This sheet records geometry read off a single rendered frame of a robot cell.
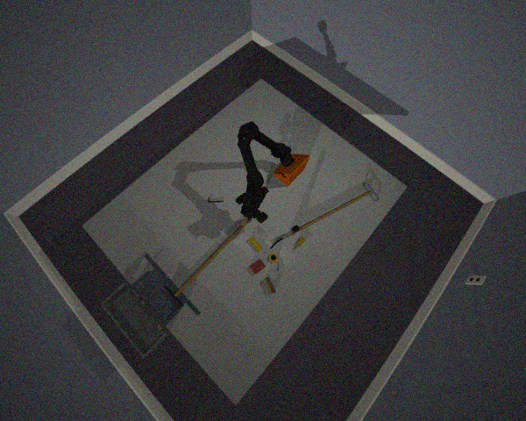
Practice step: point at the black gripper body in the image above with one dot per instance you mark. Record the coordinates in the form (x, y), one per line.
(260, 216)

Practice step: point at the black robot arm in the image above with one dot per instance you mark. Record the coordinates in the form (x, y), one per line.
(254, 191)

